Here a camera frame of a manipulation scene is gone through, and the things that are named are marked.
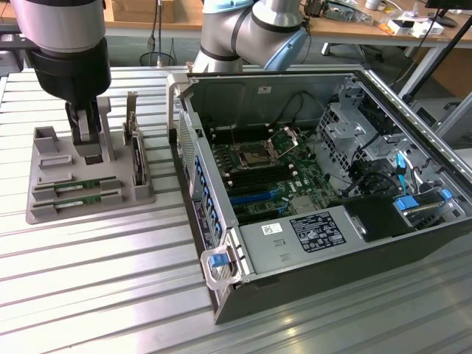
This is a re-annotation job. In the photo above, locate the metal disk bay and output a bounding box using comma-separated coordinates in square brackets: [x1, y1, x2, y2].
[390, 184, 460, 232]

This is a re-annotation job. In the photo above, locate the cardboard box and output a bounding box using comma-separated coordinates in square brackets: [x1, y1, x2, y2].
[111, 0, 177, 22]

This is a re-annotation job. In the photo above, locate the grey power supply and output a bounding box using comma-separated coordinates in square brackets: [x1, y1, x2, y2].
[235, 204, 369, 278]

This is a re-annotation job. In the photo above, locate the white box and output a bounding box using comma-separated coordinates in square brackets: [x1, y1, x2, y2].
[386, 18, 444, 38]

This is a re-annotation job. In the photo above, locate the grey parts rack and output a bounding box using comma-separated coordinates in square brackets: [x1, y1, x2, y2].
[24, 96, 156, 225]

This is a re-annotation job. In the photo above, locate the black monitor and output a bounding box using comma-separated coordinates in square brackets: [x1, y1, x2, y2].
[424, 0, 459, 27]

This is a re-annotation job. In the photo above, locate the green motherboard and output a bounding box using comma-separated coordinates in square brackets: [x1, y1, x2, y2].
[209, 125, 340, 226]

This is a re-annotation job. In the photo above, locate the grey computer case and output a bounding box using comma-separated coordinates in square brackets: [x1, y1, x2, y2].
[408, 94, 472, 150]

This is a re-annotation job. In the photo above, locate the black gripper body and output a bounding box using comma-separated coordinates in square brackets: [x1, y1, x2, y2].
[29, 36, 111, 104]

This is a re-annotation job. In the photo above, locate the black cable bundle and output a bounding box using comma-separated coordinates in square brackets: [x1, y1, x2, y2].
[339, 127, 403, 198]

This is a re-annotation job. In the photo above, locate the open PC case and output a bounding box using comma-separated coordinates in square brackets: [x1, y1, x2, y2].
[166, 66, 472, 326]

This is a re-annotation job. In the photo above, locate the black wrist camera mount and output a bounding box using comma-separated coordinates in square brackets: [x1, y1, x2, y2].
[0, 32, 36, 52]

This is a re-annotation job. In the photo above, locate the CPU socket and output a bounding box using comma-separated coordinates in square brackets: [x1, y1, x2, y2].
[237, 143, 276, 170]

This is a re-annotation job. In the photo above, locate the blue expansion slot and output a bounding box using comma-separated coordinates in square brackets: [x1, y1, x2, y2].
[230, 191, 274, 207]

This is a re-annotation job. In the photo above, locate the wooden desk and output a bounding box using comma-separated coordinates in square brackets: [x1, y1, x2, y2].
[0, 0, 204, 67]
[308, 0, 472, 99]

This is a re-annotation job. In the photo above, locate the blue data wire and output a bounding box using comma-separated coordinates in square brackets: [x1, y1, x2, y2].
[394, 151, 409, 198]

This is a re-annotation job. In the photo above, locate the perforated metal drive cage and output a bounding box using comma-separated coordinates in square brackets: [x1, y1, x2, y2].
[316, 83, 398, 184]

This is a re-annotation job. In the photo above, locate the green RAM stick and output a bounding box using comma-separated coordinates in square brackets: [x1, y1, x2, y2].
[54, 195, 104, 209]
[53, 176, 118, 192]

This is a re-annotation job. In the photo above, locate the brown wooden panel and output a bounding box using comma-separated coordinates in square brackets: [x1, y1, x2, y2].
[429, 47, 472, 100]

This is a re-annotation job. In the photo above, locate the black tripod pole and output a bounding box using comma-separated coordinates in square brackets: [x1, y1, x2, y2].
[401, 16, 472, 105]

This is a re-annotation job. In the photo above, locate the metal socket cover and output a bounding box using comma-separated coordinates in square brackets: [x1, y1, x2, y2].
[268, 126, 300, 158]

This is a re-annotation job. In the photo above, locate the blue drive bay latch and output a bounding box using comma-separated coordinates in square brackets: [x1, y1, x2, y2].
[392, 197, 420, 213]

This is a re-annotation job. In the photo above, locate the graphics card with metal bracket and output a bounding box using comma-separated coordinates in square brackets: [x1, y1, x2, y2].
[122, 91, 149, 187]

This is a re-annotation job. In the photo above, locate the silver chipset heatsink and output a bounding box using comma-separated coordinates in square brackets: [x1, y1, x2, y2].
[291, 195, 314, 215]

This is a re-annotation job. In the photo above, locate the long black expansion slot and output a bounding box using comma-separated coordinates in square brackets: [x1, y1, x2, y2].
[227, 184, 272, 198]
[235, 206, 280, 224]

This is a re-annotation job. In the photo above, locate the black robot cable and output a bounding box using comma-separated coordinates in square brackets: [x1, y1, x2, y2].
[146, 0, 165, 67]

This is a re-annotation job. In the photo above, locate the thin black wire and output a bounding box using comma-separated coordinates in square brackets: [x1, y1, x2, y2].
[274, 91, 325, 126]

